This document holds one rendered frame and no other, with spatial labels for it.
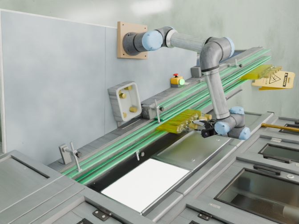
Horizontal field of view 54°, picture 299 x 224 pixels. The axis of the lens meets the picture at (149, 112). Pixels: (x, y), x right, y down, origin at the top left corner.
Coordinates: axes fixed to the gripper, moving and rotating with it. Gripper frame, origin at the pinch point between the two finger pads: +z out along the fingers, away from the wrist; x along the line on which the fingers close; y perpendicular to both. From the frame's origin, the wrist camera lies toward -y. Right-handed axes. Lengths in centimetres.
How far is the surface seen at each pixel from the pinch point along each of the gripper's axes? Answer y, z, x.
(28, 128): -86, 41, 29
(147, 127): -19.6, 22.9, 3.4
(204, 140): 6.4, -1.3, -12.7
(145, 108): -12.6, 29.6, 13.8
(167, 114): -1.2, 20.6, 6.1
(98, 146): -55, 29, 5
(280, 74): 333, 72, -60
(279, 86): 323, 71, -78
